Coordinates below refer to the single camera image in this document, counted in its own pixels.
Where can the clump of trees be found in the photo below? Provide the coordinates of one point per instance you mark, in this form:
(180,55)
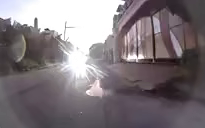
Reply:
(96,50)

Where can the building with glass front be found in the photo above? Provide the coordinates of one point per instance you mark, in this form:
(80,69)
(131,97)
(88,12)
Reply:
(146,36)

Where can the row of buildings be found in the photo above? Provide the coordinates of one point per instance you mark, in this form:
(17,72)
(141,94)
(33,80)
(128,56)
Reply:
(23,40)

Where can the grey asphalt road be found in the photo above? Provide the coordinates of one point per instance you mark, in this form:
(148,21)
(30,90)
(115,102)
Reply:
(56,106)

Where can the pole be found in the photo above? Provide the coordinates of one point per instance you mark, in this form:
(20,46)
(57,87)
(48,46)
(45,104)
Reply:
(65,31)

